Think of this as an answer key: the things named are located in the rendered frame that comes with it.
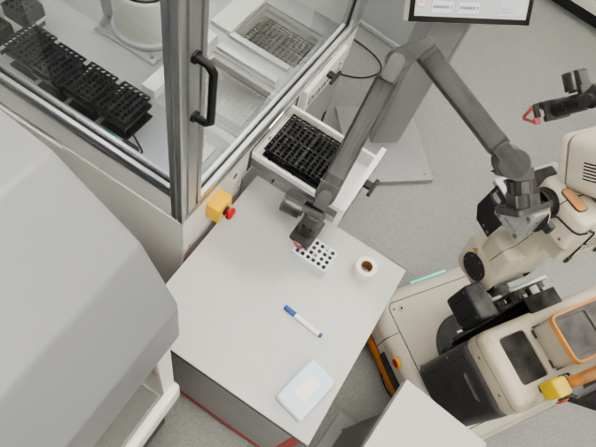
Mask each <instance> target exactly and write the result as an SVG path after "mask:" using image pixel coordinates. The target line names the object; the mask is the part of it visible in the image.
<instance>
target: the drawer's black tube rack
mask: <svg viewBox="0 0 596 447"><path fill-rule="evenodd" d="M294 116H295V117H296V118H294ZM291 119H292V120H291ZM293 119H294V120H293ZM298 119H300V121H298ZM298 122H299V123H298ZM303 122H305V124H303ZM302 125H303V126H302ZM307 125H310V127H308V126H307ZM312 128H314V129H312ZM311 130H312V131H311ZM317 130H318V131H319V132H317ZM279 133H280V134H279ZM315 133H316V134H315ZM323 134H324V135H325V136H323ZM328 137H329V138H330V139H328ZM274 139H275V140H274ZM326 140H327V141H326ZM332 140H334V142H333V141H332ZM336 143H339V144H338V145H337V144H336ZM340 144H341V143H340V142H339V141H337V140H336V139H334V138H332V137H330V136H328V135H327V134H326V133H325V132H323V131H321V130H320V129H318V128H316V127H314V126H313V125H311V124H310V123H308V122H306V121H305V120H303V119H302V118H300V117H299V116H297V115H295V114H293V115H292V116H291V117H290V119H289V120H288V121H287V122H286V123H285V125H284V126H283V127H282V128H281V129H280V130H279V132H278V133H277V134H276V135H275V136H274V137H273V139H272V140H271V141H270V142H269V143H268V144H267V145H266V146H265V147H264V149H265V152H264V153H263V156H265V157H267V158H268V161H269V160H271V161H273V162H275V163H277V164H278V165H279V166H280V167H282V168H283V169H286V170H287V171H289V172H290V173H292V176H293V175H295V176H297V177H299V178H300V179H301V180H302V181H304V182H306V183H307V184H309V185H311V186H312V187H314V188H316V189H317V188H318V185H319V182H320V180H322V178H323V176H324V174H325V173H326V171H327V169H328V167H329V165H330V163H331V161H332V159H333V157H334V155H335V154H336V152H337V150H338V148H339V146H340ZM269 145H270V146H269ZM336 146H337V147H336ZM267 147H268V148H267ZM266 148H267V149H266Z"/></svg>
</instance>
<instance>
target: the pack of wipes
mask: <svg viewBox="0 0 596 447"><path fill-rule="evenodd" d="M335 382H336V381H335V379H334V378H333V377H332V376H331V375H330V374H329V373H328V372H327V371H326V370H325V369H324V368H323V367H322V366H321V365H320V364H319V363H318V362H317V361H316V360H315V359H313V358H312V359H311V360H310V361H309V362H308V363H307V364H306V365H305V366H304V367H303V368H302V369H301V370H300V371H299V372H298V373H297V374H296V375H295V376H294V377H293V378H292V379H291V380H290V381H289V382H288V383H287V384H286V385H285V386H284V387H283V388H282V389H281V390H280V391H279V392H278V393H277V394H276V396H275V399H276V401H277V402H278V403H279V404H280V405H281V406H282V407H283V408H284V409H285V410H286V411H287V412H288V414H289V415H290V416H291V417H292V418H293V419H294V420H295V421H296V422H301V421H303V420H304V419H305V417H306V416H307V415H308V414H309V413H310V412H311V411H312V410H313V408H314V407H315V406H316V405H317V404H318V403H319V402H320V401H321V400H322V398H323V397H324V396H325V395H326V394H327V393H328V392H329V391H330V389H331V388H332V387H333V386H334V385H335Z"/></svg>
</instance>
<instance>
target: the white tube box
mask: <svg viewBox="0 0 596 447"><path fill-rule="evenodd" d="M327 247H329V246H328V245H326V244H325V243H323V242H322V241H320V240H319V239H315V241H314V242H313V244H312V245H311V247H310V248H309V249H304V248H302V249H298V248H297V247H296V246H294V248H293V249H292V251H291V253H290V256H292V257H293V258H294V259H295V260H297V261H298V262H300V263H302V264H303V265H305V266H306V267H308V268H309V269H311V270H312V271H314V272H316V273H317V274H318V275H319V276H321V277H322V278H323V277H324V275H325V273H326V272H327V270H328V269H329V267H330V266H331V264H332V263H333V261H334V259H335V258H336V256H337V255H338V254H339V253H338V252H337V251H335V250H334V249H332V248H331V247H330V248H331V249H330V251H329V252H326V251H325V250H326V248H327ZM315 253H319V256H318V257H315V256H314V255H315Z"/></svg>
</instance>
